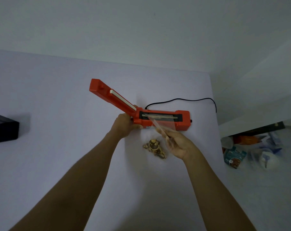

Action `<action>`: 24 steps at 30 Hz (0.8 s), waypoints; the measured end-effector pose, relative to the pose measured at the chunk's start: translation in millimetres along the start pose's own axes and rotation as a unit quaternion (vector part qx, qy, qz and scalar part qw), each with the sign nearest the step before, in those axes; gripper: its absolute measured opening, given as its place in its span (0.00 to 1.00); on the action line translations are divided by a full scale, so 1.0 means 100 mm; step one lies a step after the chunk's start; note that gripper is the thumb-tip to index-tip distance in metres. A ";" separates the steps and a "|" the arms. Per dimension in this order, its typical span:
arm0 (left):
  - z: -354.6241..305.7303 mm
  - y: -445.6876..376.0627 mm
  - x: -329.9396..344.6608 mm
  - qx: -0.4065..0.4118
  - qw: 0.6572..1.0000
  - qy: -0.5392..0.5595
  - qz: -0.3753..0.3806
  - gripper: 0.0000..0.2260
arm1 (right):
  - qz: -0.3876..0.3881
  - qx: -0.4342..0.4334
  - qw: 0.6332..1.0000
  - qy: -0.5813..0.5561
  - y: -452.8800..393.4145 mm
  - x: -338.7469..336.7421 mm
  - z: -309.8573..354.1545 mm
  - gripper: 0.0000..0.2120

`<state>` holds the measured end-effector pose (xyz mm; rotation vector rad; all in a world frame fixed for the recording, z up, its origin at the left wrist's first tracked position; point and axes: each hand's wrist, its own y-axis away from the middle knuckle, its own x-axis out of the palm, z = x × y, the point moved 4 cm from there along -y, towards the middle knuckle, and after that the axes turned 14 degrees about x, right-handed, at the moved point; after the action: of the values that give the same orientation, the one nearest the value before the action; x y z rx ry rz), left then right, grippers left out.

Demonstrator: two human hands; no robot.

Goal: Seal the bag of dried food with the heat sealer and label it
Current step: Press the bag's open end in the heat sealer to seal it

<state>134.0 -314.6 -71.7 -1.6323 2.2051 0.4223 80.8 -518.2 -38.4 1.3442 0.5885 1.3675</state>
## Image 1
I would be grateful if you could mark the person's left hand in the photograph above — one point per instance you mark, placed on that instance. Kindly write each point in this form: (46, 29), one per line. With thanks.
(122, 125)

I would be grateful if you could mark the person's right hand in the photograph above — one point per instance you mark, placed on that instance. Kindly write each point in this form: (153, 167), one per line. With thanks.
(180, 145)

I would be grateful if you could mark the person's left thumb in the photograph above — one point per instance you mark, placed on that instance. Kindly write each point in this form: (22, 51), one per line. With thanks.
(137, 127)

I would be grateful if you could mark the person's right fingers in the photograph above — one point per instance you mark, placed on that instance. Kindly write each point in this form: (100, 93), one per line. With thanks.
(168, 135)

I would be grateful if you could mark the clear plastic bag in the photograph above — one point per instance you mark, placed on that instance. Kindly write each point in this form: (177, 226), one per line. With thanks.
(168, 122)

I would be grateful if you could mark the orange heat sealer machine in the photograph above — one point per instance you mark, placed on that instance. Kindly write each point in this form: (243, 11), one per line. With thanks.
(184, 123)

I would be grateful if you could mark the person's left forearm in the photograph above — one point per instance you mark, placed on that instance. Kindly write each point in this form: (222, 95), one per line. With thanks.
(70, 187)

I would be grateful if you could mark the person's right forearm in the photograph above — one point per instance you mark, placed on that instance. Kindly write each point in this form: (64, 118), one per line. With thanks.
(215, 197)

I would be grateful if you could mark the brown gold toy figurine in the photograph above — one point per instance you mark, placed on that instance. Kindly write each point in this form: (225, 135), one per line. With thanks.
(155, 148)

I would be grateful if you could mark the clear plastic container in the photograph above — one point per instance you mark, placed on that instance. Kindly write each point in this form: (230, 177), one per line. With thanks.
(227, 142)

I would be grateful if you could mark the teal snack packet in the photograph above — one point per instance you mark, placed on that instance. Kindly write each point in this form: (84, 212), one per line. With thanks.
(234, 156)

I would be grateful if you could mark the orange packet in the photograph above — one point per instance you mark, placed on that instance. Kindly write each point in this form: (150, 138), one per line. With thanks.
(246, 139)

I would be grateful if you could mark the dark flat board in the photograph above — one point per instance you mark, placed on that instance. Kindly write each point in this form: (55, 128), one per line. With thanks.
(263, 129)

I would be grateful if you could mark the blue clear plastic packaging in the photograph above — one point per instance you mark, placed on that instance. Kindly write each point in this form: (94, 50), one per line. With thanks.
(273, 141)

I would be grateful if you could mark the white plastic bag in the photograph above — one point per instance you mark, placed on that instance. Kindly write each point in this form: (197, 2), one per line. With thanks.
(270, 161)

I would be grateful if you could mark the black mesh basket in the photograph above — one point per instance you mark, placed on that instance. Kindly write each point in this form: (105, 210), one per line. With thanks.
(4, 129)

